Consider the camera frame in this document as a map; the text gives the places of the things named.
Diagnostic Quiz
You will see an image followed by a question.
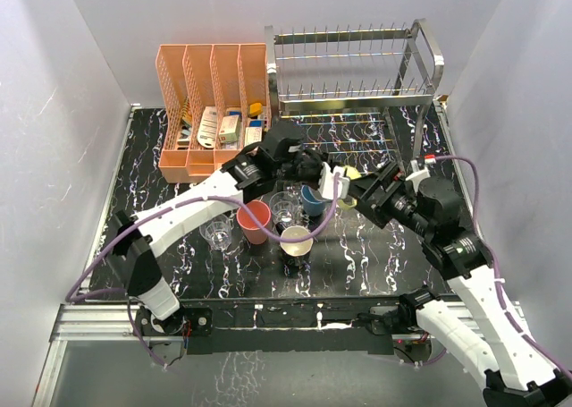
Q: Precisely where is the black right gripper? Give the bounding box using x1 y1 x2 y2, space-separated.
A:
345 161 434 240

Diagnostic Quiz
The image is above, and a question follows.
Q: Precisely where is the yellow faceted mug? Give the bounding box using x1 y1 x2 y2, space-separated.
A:
337 165 362 210

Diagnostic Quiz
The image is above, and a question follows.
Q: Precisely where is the light blue cup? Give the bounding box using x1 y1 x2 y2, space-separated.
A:
301 185 325 217

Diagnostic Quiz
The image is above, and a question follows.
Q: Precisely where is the clear ribbed glass cup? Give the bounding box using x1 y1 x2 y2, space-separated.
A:
269 191 299 233

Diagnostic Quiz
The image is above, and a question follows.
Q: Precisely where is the pink plastic cup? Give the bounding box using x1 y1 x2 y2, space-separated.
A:
237 200 272 245

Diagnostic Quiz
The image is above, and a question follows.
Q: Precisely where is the black glossy cup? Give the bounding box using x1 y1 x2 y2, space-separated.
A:
280 225 314 276

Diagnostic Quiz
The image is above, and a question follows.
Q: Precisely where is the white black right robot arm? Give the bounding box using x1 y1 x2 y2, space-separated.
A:
348 163 571 406

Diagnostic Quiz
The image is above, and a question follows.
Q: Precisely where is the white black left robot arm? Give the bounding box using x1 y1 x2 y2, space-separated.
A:
106 122 328 335

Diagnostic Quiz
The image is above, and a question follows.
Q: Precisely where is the stainless steel dish rack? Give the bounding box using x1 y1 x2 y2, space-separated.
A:
264 18 445 172

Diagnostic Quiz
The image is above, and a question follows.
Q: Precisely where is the white red printed box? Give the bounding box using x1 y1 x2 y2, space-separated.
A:
244 126 264 147

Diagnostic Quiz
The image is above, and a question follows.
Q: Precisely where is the yellow black small object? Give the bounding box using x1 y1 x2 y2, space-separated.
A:
248 103 263 117

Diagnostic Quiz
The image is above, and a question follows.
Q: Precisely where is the white green small box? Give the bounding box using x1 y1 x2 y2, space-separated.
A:
218 114 241 143

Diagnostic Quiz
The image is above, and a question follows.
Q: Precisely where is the white barcode label card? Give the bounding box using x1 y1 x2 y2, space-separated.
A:
197 106 218 148

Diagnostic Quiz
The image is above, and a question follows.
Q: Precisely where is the orange plastic file organizer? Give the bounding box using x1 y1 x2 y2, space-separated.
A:
156 43 271 183

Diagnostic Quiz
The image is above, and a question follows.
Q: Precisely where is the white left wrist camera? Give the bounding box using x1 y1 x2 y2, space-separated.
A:
317 162 348 200

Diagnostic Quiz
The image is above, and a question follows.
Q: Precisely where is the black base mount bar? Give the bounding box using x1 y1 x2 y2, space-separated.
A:
133 297 430 358

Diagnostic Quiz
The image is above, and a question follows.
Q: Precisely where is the aluminium frame rail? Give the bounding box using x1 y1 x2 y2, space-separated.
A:
33 301 553 407

